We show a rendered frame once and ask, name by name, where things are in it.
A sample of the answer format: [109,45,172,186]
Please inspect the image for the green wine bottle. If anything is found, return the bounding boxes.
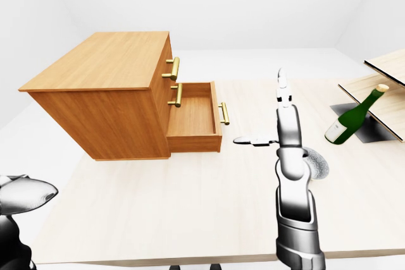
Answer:
[323,83,390,145]

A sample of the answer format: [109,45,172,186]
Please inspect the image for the pale wooden wine rack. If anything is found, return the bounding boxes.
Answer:
[330,49,405,144]

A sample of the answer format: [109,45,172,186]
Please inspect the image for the large brass drawer handle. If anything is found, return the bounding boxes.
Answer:
[161,56,181,82]

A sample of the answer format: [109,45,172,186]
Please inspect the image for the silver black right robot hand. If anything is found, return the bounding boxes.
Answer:
[233,67,302,149]

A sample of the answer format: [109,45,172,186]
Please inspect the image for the grey speckled bowl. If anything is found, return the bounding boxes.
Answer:
[302,146,330,181]

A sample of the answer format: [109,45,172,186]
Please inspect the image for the medium brass drawer handle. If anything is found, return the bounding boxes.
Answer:
[166,82,184,108]

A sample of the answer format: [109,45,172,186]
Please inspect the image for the slim brass drawer handle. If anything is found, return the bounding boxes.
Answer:
[218,101,231,126]

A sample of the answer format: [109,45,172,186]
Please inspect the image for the wooden cabinet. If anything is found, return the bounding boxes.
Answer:
[18,31,173,162]

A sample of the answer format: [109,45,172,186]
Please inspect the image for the wooden drawer with narrow front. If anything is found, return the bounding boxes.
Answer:
[153,77,175,125]

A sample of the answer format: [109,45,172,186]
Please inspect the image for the deep open wooden drawer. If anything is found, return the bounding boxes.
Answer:
[165,81,223,154]

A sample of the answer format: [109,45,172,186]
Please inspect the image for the wooden drawer with short front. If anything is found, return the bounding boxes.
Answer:
[150,34,174,89]

